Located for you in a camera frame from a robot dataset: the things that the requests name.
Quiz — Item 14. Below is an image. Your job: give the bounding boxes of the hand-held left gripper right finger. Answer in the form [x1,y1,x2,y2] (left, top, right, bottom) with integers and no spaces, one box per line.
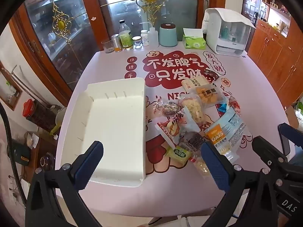
[201,141,279,227]

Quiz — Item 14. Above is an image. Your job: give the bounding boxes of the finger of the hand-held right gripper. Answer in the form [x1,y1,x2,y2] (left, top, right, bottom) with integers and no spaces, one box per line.
[251,136,291,171]
[277,122,303,155]

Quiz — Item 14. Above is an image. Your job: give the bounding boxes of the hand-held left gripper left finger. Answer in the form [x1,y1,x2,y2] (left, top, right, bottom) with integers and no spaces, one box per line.
[26,141,105,227]

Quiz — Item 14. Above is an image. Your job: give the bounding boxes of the clear yellow snack packet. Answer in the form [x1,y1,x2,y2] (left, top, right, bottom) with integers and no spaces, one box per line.
[189,152,212,179]

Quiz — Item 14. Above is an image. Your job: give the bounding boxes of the light blue oat bar packet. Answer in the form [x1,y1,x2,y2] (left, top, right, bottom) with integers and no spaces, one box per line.
[204,107,251,163]

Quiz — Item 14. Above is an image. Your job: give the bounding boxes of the dark raisin packet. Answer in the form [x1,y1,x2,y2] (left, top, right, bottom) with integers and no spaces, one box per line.
[177,131,206,153]

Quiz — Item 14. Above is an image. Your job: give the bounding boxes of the green pastry packet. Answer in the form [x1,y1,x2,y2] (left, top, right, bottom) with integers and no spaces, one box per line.
[166,145,192,165]

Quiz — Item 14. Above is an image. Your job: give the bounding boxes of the white plastic storage box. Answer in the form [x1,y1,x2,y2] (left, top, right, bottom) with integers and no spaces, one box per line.
[55,77,146,188]

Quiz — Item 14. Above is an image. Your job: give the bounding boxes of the clear red-print snack packet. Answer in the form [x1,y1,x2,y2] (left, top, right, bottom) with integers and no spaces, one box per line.
[227,96,242,116]

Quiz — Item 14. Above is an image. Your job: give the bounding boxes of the red and white pastry packet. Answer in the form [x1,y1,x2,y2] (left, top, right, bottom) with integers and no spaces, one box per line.
[154,106,200,147]

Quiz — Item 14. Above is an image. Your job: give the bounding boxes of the blue foil snack packet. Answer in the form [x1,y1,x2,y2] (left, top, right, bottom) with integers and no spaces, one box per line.
[216,103,229,115]

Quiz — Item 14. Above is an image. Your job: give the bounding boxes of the red label cookies packet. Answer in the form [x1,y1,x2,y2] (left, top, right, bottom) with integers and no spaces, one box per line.
[179,94,206,126]

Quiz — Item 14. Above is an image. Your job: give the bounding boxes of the orange cracker packet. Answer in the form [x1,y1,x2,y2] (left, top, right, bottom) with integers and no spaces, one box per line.
[193,84,225,107]

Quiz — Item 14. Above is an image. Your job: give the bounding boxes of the round dark chocolate packet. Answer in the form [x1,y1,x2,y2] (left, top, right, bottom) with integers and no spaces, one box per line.
[157,97,181,117]

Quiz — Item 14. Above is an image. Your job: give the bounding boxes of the cream long biscuit packet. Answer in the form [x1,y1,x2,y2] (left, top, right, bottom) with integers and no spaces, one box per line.
[181,76,211,93]

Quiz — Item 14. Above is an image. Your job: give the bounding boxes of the dark brown flower-print packet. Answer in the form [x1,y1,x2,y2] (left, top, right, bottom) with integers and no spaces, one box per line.
[202,69,219,81]

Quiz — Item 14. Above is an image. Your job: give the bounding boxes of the cardboard box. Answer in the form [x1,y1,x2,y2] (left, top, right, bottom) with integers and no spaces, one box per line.
[284,105,300,128]

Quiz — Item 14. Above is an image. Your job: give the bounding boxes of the dark glass bowl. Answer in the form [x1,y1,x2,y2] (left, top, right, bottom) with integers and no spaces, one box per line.
[39,152,56,171]

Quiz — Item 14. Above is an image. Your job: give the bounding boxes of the white pitcher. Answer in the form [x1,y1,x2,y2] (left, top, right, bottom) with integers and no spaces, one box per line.
[50,106,68,135]

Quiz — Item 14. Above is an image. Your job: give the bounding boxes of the pink printed tablecloth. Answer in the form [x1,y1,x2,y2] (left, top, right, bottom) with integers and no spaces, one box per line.
[55,41,293,218]

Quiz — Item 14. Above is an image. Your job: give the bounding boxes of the wooden side table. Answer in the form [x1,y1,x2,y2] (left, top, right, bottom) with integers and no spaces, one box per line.
[21,128,58,194]

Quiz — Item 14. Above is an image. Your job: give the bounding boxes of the red-lidded storage jar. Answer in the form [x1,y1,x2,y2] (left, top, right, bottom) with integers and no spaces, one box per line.
[22,99,58,133]

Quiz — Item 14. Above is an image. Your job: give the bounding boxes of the dark green pouch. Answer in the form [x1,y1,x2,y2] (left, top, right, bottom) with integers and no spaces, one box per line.
[11,138,31,166]

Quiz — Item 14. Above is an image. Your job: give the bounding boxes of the wooden floor cabinet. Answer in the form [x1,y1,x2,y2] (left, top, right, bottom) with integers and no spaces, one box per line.
[246,19,303,109]

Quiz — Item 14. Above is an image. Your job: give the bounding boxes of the white countertop appliance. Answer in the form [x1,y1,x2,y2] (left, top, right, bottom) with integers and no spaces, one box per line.
[202,8,256,57]

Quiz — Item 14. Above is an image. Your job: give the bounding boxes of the wood-framed glass door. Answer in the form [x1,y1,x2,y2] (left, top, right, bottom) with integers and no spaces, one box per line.
[95,0,228,43]
[9,0,112,100]

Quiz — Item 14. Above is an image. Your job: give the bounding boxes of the clear drinking glass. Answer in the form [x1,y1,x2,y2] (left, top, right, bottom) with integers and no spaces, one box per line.
[102,39,114,54]

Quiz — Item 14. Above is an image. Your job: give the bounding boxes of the small metal tin can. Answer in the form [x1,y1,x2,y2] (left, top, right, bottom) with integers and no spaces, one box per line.
[111,34,122,52]

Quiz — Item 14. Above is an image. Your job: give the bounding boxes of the green tissue box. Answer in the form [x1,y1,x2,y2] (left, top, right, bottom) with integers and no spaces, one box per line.
[182,28,206,50]

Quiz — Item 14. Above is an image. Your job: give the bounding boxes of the glass bottle with yellow liquid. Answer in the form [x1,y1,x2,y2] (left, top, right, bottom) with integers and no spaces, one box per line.
[118,19,133,51]

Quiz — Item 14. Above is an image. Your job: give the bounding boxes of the white cloth cover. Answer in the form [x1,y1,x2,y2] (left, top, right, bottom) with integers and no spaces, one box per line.
[202,8,256,32]

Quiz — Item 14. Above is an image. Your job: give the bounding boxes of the teal canister with brown lid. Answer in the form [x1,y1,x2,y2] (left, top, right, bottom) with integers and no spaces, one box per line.
[159,23,178,47]

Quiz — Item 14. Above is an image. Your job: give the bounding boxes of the white squeeze wash bottle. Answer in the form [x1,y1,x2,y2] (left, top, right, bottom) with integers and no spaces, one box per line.
[140,22,159,48]

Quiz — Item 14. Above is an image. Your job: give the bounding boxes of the wooden wall niche frame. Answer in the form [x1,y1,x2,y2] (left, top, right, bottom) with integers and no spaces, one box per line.
[0,61,23,111]

